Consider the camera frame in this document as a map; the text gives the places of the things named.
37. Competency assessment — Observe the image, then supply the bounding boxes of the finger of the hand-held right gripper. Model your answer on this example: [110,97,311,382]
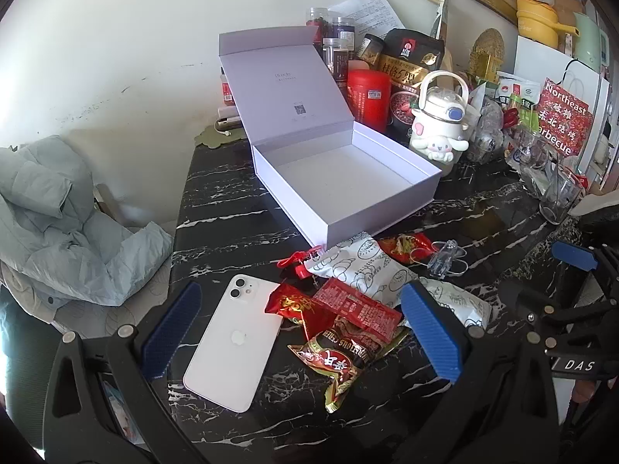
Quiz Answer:
[500,281,619,332]
[551,241,619,295]

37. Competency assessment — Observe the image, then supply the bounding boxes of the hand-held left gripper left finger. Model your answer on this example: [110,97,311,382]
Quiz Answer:
[43,280,214,464]

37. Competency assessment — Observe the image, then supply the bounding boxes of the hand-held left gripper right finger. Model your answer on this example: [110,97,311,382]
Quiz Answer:
[397,280,576,464]

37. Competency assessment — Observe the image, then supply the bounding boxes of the white printed pastry packet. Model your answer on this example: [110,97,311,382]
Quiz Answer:
[418,278,493,329]
[297,232,419,310]

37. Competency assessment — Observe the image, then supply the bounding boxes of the clear plastic bottle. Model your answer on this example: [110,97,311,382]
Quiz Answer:
[426,241,460,278]

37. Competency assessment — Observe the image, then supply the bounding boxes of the red ketchup packet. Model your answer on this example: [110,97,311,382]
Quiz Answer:
[312,278,403,344]

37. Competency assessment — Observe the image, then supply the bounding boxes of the red candy wrapper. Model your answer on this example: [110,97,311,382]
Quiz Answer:
[377,233,433,266]

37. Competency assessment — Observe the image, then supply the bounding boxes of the brown cereal snack packet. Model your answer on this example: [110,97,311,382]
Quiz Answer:
[287,316,409,414]

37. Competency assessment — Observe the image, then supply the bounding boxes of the red gold candy packet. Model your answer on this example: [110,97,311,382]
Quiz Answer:
[264,281,337,336]

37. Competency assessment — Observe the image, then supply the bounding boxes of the lavender gift box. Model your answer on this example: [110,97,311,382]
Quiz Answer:
[217,26,442,248]

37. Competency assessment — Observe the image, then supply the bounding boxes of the clear glass cup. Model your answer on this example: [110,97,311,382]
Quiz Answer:
[539,167,586,225]

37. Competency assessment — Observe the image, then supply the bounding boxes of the white smartphone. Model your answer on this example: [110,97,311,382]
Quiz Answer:
[183,273,282,414]

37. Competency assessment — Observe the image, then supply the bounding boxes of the clear wine glass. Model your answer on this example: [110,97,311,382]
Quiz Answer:
[503,128,549,175]

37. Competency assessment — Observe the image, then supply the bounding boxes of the grey puffer jacket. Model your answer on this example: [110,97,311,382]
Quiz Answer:
[0,135,174,306]

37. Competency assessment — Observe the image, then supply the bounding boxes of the red printed bag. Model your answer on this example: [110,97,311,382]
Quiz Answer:
[537,77,593,155]

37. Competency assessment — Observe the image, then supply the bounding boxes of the clear plastic bag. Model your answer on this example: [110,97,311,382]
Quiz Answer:
[467,99,508,165]

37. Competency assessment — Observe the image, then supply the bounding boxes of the green white snack packet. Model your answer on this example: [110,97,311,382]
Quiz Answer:
[498,72,540,107]

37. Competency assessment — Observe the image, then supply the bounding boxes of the white cartoon kettle bottle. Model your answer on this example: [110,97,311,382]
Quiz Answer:
[409,70,472,162]

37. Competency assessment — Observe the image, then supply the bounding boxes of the green coaster mat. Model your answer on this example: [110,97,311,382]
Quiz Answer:
[193,123,247,148]

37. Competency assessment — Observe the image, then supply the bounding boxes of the mint green appliance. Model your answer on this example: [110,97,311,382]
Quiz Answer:
[573,12,611,73]

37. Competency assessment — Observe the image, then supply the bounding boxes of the gold woven ornament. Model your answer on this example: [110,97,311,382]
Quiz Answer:
[473,29,506,83]

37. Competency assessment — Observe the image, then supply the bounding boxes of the yellow pot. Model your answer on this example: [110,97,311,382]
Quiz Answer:
[516,0,581,44]

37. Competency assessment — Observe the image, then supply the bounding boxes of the red tin canister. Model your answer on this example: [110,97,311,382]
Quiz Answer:
[347,69,392,133]

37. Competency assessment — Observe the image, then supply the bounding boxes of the black oat bag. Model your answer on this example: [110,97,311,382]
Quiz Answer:
[378,29,445,143]

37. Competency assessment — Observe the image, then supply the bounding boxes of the clear jar dark label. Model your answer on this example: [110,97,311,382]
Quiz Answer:
[321,38,351,89]

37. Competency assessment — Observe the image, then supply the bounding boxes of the black lid jar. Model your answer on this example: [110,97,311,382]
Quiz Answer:
[357,34,385,66]

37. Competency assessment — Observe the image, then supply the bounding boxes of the clear jar purple label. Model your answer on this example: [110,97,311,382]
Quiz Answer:
[330,16,356,51]

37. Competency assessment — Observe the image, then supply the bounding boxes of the printed paper sheet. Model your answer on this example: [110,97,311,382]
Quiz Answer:
[329,0,406,34]

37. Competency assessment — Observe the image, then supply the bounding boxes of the clear jar dried flowers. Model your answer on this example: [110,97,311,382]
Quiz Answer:
[306,7,330,49]

